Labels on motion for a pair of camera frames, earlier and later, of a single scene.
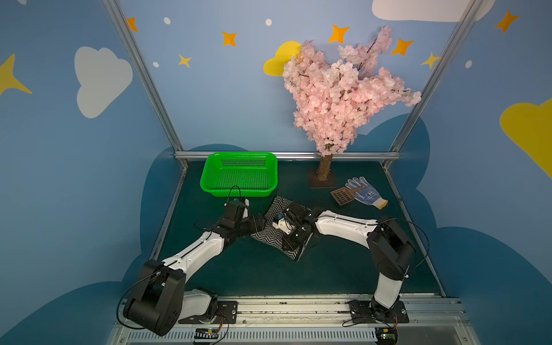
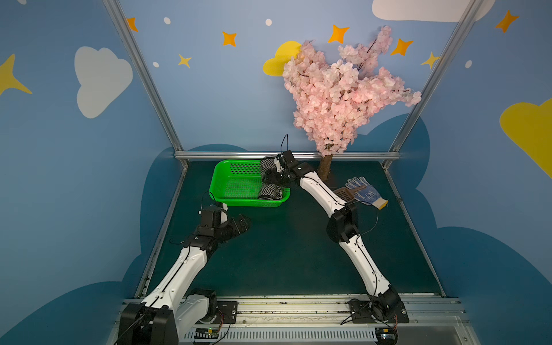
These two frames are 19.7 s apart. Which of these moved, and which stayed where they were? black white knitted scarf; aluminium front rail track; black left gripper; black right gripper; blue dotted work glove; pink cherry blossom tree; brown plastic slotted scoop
Moved: black right gripper; black left gripper; black white knitted scarf
Stayed: brown plastic slotted scoop; aluminium front rail track; blue dotted work glove; pink cherry blossom tree
